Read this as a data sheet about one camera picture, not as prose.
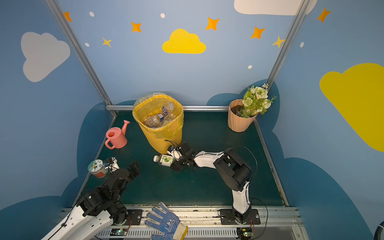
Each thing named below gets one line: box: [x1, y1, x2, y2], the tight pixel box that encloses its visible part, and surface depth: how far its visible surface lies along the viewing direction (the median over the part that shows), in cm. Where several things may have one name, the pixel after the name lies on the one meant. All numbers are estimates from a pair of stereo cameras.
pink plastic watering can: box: [104, 120, 130, 150], surface depth 98 cm
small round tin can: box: [87, 159, 109, 179], surface depth 85 cm
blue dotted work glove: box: [144, 202, 188, 240], surface depth 73 cm
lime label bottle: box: [153, 154, 176, 167], surface depth 93 cm
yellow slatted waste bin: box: [132, 94, 184, 154], surface depth 90 cm
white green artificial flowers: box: [236, 83, 277, 118], surface depth 95 cm
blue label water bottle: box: [152, 113, 165, 128], surface depth 94 cm
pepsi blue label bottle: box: [144, 113, 165, 129], surface depth 94 cm
